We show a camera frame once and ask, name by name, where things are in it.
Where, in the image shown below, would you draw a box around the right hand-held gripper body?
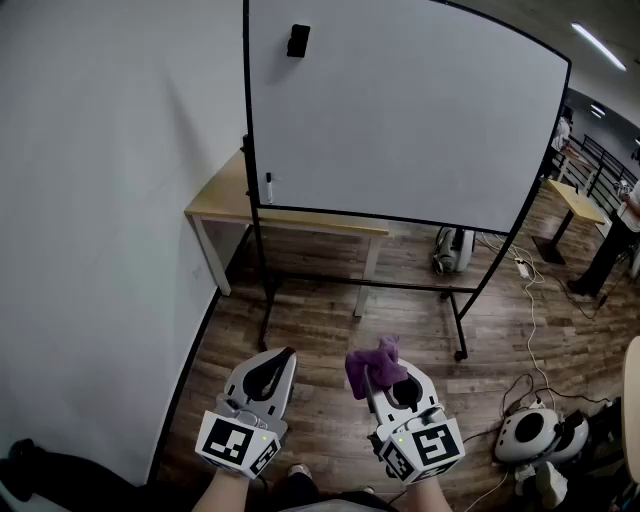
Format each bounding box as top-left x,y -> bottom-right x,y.
368,405 -> 467,485

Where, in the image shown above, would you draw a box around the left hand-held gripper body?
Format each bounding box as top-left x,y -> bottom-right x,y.
194,394 -> 291,484

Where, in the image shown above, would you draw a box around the purple cloth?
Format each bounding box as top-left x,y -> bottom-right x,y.
344,335 -> 409,401

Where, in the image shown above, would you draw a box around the whiteboard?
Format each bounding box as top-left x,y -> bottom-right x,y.
241,0 -> 573,362

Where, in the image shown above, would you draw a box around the person's right forearm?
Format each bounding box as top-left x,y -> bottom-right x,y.
402,477 -> 454,512

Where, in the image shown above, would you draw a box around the person's left forearm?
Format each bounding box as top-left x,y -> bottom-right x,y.
192,469 -> 251,512

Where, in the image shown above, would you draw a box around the black whiteboard eraser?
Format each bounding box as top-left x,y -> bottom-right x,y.
286,23 -> 311,59

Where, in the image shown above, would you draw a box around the person's legs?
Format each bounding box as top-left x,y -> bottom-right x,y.
272,462 -> 401,512

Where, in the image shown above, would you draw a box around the white rounded device black spots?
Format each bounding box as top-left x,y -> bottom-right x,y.
494,408 -> 561,464
554,412 -> 591,464

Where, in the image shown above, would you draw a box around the white and gray floor device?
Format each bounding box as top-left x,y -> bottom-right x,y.
432,225 -> 475,275

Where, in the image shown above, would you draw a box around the black bag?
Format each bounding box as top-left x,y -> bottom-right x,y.
564,397 -> 629,512

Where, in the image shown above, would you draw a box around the wooden desk with white legs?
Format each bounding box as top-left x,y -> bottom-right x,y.
184,148 -> 391,318

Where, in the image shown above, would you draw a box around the round beige table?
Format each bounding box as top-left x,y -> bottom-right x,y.
622,335 -> 640,484

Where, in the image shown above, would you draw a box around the wooden table with white legs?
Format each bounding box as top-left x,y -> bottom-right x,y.
552,147 -> 596,189

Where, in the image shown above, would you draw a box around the black metal railing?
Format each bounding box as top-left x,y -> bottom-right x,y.
564,133 -> 640,216

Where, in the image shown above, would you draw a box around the long ceiling light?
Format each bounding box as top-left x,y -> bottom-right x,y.
571,22 -> 627,72

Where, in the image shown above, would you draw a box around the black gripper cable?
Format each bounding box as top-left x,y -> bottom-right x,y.
462,428 -> 502,445

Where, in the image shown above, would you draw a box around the white cable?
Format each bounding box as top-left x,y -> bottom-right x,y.
519,277 -> 557,409

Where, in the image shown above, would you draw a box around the small wooden table black pedestal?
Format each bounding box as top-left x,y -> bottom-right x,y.
531,178 -> 608,266

